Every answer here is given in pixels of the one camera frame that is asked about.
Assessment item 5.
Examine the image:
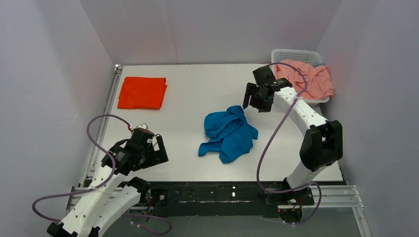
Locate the folded orange t shirt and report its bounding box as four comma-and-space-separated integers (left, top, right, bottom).
117, 77, 167, 110

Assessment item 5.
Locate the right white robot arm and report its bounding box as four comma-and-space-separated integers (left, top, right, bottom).
243, 65, 343, 200

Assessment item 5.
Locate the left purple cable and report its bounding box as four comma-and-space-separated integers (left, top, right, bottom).
32, 114, 172, 236

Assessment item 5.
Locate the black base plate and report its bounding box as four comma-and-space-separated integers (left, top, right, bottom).
130, 182, 315, 218

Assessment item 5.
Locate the blue t shirt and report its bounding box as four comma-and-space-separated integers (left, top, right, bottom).
198, 105, 258, 164

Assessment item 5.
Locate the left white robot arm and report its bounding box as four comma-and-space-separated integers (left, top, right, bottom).
47, 127, 168, 237

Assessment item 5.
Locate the white plastic basket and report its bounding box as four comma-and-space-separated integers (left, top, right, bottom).
271, 49, 331, 106

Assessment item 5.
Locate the pink t shirt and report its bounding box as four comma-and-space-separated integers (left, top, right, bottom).
274, 59, 335, 100

